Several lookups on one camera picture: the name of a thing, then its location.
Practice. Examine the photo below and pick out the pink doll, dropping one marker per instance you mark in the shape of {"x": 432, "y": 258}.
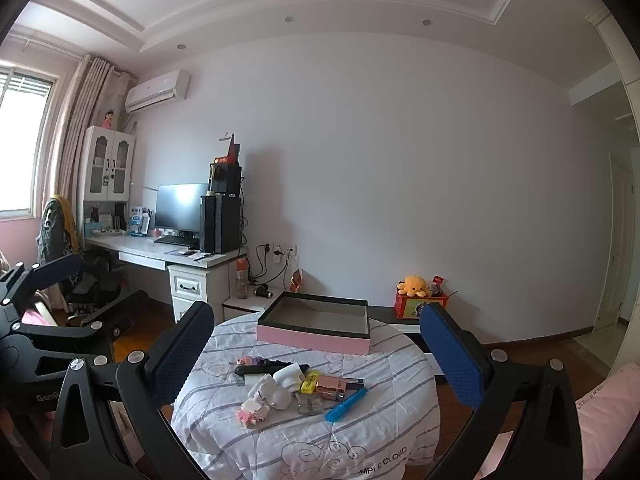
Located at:
{"x": 108, "y": 120}

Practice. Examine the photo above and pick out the black box with gold circle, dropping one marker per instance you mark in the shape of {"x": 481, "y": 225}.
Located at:
{"x": 227, "y": 177}

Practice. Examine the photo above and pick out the yellow highlighter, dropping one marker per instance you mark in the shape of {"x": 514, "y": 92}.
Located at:
{"x": 309, "y": 384}

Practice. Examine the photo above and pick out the yellow plush octopus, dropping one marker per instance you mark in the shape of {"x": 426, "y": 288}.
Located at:
{"x": 414, "y": 285}

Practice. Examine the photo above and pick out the black office chair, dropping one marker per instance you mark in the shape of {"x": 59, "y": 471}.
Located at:
{"x": 95, "y": 290}

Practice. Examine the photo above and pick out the pink pillow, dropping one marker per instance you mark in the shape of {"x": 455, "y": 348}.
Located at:
{"x": 605, "y": 410}

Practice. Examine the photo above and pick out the window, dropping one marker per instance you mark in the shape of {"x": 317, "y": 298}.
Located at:
{"x": 20, "y": 150}

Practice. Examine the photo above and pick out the round table with striped cloth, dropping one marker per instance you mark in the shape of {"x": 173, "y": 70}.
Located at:
{"x": 350, "y": 440}

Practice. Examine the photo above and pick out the small red packet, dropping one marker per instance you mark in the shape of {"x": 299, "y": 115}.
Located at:
{"x": 438, "y": 284}

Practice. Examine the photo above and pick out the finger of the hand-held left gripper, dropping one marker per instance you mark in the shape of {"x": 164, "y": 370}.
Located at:
{"x": 100, "y": 317}
{"x": 55, "y": 271}

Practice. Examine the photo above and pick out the white wall socket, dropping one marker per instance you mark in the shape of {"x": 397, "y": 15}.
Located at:
{"x": 263, "y": 248}
{"x": 286, "y": 250}

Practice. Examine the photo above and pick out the orange capped bottle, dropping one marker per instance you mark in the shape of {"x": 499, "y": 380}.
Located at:
{"x": 242, "y": 280}

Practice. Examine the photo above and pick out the pink storage box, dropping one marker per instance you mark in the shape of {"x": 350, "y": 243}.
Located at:
{"x": 310, "y": 342}

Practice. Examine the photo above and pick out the white handheld device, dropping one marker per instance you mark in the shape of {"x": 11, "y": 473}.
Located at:
{"x": 289, "y": 376}

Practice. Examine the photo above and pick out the white hutch cabinet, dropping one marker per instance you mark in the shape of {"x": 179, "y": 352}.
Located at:
{"x": 107, "y": 160}

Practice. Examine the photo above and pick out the beige curtain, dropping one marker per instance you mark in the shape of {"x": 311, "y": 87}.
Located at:
{"x": 75, "y": 125}

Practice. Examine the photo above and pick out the black remote control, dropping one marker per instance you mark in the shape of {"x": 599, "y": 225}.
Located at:
{"x": 255, "y": 370}

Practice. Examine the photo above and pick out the white low cabinet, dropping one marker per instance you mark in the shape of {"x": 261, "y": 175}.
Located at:
{"x": 245, "y": 305}

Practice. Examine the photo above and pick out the black keyboard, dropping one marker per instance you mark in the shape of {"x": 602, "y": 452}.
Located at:
{"x": 172, "y": 241}

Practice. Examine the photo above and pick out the black computer monitor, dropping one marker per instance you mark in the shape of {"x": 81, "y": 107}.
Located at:
{"x": 180, "y": 207}

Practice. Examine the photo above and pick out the brown patterned bag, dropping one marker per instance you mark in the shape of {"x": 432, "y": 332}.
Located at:
{"x": 297, "y": 280}

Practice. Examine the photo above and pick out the rose gold container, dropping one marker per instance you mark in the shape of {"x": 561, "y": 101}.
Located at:
{"x": 332, "y": 386}

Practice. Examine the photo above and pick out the small black device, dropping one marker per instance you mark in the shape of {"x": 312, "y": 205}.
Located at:
{"x": 263, "y": 291}

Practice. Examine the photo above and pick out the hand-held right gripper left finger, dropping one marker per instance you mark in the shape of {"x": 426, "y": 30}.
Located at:
{"x": 181, "y": 355}

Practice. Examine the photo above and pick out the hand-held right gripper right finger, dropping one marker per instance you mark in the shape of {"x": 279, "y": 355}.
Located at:
{"x": 450, "y": 355}

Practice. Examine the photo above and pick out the white door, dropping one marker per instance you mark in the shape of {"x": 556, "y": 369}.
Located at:
{"x": 612, "y": 240}

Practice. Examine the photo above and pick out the blue and white box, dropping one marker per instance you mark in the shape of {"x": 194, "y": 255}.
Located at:
{"x": 137, "y": 220}

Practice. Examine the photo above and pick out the white desk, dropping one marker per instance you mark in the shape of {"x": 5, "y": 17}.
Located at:
{"x": 145, "y": 248}

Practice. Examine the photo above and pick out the pink bedsheet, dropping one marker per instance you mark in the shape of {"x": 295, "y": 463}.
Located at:
{"x": 37, "y": 317}

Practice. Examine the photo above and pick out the white air conditioner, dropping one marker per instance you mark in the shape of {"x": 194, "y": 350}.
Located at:
{"x": 155, "y": 91}

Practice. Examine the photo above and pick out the red printed box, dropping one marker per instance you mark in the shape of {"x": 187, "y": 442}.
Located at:
{"x": 415, "y": 306}

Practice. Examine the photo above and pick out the red and black box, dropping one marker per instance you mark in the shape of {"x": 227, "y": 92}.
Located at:
{"x": 232, "y": 152}

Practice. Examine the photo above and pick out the black computer tower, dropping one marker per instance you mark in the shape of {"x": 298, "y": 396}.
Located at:
{"x": 220, "y": 222}

